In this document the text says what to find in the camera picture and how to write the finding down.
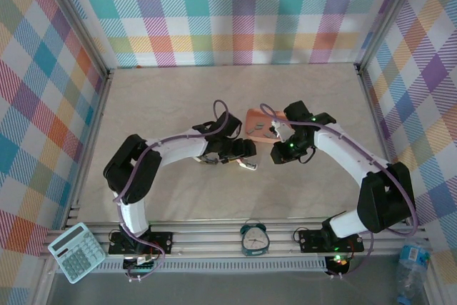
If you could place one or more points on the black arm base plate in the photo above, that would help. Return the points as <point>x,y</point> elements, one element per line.
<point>160,242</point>
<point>310,240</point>

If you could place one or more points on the teal alarm clock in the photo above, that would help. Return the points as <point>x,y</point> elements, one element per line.
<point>254,242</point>

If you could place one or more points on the black controller board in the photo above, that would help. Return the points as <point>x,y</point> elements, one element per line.
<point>339,264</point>
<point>141,265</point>

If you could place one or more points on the orange plastic tray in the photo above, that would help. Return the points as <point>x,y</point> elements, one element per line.
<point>257,117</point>

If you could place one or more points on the aluminium frame post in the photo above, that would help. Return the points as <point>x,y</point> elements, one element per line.
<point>79,15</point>
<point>389,15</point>

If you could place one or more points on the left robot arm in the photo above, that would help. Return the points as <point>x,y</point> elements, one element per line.
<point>178,148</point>

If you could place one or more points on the aluminium side rail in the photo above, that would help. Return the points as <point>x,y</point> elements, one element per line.
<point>380,123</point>
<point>94,123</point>

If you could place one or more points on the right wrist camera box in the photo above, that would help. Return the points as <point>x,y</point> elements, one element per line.
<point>278,131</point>

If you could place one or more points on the clear plastic water bottle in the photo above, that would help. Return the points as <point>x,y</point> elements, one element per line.
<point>414,258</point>

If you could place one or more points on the teal calculator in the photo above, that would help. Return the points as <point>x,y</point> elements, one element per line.
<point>76,253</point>

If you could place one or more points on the aluminium mounting rail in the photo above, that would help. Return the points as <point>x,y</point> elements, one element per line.
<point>207,239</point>

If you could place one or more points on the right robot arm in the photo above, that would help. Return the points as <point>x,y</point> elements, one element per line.
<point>342,148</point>

